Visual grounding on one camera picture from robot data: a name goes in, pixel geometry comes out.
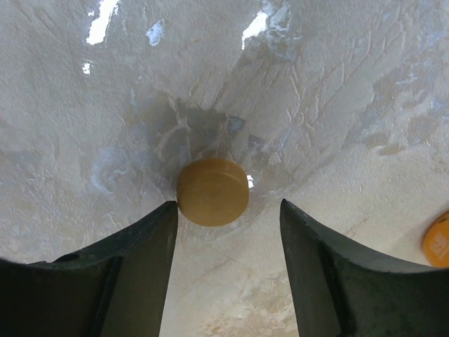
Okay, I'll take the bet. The orange cap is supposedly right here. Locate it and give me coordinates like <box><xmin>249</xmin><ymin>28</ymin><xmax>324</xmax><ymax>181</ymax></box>
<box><xmin>177</xmin><ymin>158</ymin><xmax>250</xmax><ymax>227</ymax></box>

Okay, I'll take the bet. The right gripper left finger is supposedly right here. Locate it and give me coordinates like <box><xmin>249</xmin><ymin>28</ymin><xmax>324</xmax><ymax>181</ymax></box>
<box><xmin>1</xmin><ymin>201</ymin><xmax>178</xmax><ymax>336</ymax></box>

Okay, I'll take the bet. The orange bottle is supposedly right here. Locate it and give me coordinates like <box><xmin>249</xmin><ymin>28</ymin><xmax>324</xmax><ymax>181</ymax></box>
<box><xmin>422</xmin><ymin>211</ymin><xmax>449</xmax><ymax>268</ymax></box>

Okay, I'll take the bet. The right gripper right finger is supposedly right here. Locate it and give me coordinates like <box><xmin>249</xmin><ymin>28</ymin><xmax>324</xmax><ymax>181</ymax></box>
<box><xmin>280</xmin><ymin>199</ymin><xmax>448</xmax><ymax>336</ymax></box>

